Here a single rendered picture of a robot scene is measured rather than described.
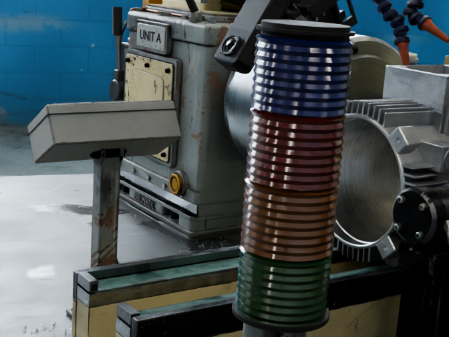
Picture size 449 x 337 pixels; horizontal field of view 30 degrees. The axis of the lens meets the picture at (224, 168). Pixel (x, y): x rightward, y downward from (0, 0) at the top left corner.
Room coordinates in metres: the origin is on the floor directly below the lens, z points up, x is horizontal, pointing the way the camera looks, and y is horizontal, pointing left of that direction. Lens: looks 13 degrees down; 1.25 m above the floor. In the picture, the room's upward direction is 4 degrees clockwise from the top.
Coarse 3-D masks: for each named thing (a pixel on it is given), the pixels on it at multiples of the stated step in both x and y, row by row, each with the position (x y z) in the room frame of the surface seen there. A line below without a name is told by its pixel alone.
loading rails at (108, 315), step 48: (96, 288) 0.80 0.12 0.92; (144, 288) 0.83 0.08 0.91; (192, 288) 0.87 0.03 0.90; (336, 288) 0.85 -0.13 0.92; (384, 288) 0.90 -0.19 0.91; (96, 336) 0.80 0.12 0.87; (144, 336) 0.72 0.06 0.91; (192, 336) 0.75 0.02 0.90; (240, 336) 0.78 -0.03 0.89; (336, 336) 0.86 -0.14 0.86; (384, 336) 0.90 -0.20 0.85
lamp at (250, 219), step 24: (264, 192) 0.49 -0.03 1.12; (288, 192) 0.49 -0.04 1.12; (312, 192) 0.49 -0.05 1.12; (336, 192) 0.51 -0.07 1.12; (264, 216) 0.49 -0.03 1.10; (288, 216) 0.49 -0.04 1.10; (312, 216) 0.49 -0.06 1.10; (264, 240) 0.49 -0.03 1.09; (288, 240) 0.49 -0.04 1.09; (312, 240) 0.49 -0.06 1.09
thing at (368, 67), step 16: (352, 48) 1.22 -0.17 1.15; (368, 48) 1.25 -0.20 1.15; (384, 48) 1.26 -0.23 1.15; (352, 64) 1.22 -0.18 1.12; (368, 64) 1.24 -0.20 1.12; (384, 64) 1.26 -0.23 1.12; (400, 64) 1.29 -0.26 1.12; (240, 80) 1.30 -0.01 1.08; (352, 80) 1.23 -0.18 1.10; (368, 80) 1.24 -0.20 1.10; (224, 96) 1.34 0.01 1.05; (240, 96) 1.28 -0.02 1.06; (352, 96) 1.23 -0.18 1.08; (368, 96) 1.25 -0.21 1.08; (224, 112) 1.34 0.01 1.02; (240, 112) 1.28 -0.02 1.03; (240, 128) 1.28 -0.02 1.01; (240, 144) 1.30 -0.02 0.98
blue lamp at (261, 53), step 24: (264, 48) 0.50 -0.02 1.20; (288, 48) 0.49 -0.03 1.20; (312, 48) 0.49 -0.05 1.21; (336, 48) 0.49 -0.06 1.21; (264, 72) 0.50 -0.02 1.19; (288, 72) 0.49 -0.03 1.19; (312, 72) 0.49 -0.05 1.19; (336, 72) 0.49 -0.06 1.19; (264, 96) 0.50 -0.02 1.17; (288, 96) 0.49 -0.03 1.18; (312, 96) 0.49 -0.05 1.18; (336, 96) 0.49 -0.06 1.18
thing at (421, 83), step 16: (384, 80) 1.04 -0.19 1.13; (400, 80) 1.02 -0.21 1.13; (416, 80) 1.00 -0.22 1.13; (432, 80) 0.98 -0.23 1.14; (448, 80) 0.96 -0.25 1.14; (384, 96) 1.04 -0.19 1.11; (400, 96) 1.02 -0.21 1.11; (416, 96) 0.99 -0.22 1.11; (432, 96) 0.97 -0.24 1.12; (448, 96) 0.96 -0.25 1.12; (448, 112) 0.96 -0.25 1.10; (448, 128) 0.96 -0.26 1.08
